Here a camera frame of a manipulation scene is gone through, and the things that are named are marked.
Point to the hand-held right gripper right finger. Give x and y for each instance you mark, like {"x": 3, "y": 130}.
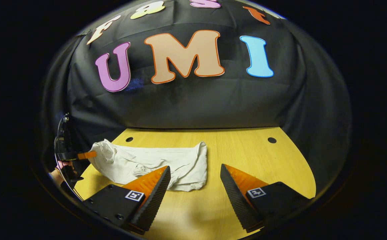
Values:
{"x": 236, "y": 200}

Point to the cream white jeans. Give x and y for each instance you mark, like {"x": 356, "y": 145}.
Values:
{"x": 180, "y": 163}

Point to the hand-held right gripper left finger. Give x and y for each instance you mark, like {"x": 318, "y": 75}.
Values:
{"x": 153, "y": 201}

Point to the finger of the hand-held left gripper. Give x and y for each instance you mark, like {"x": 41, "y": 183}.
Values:
{"x": 87, "y": 155}

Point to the black backdrop cloth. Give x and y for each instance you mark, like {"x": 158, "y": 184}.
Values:
{"x": 196, "y": 103}

